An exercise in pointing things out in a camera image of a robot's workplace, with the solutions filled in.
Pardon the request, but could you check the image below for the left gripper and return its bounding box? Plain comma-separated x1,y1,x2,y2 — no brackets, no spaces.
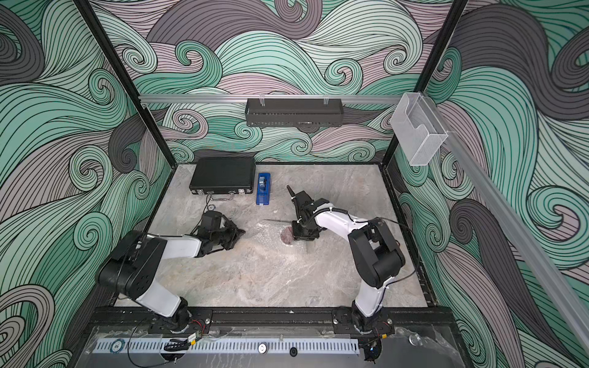
211,221,246,251

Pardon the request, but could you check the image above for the blue tape dispenser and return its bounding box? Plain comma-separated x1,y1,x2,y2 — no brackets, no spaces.
256,173,271,205

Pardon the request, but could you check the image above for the clear bubble wrap sheet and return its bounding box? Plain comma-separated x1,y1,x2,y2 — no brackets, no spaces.
262,219,316,255

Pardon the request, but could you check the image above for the white mug red inside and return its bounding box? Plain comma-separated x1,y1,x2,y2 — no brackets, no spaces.
280,227,295,245

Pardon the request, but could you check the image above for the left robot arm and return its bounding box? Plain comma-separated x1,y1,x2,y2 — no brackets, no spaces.
95,222,245,334

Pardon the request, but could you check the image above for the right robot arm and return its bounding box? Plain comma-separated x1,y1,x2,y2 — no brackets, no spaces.
287,187,406,334

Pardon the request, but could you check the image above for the black carrying case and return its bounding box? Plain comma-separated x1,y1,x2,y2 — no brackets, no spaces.
189,157,256,195

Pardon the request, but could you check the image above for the black wall tray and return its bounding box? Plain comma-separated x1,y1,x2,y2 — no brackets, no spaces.
245,98,345,127

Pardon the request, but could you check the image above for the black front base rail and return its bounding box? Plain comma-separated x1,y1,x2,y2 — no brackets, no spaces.
89,307,454,334

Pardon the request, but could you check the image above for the clear plastic wall bin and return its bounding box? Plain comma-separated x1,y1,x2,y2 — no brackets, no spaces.
390,93,448,167

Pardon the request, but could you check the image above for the white slotted cable duct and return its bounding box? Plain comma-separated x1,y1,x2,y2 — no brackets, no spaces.
91,337,360,355

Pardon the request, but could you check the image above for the aluminium back rail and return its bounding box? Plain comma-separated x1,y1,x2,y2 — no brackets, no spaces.
138,94,402,105

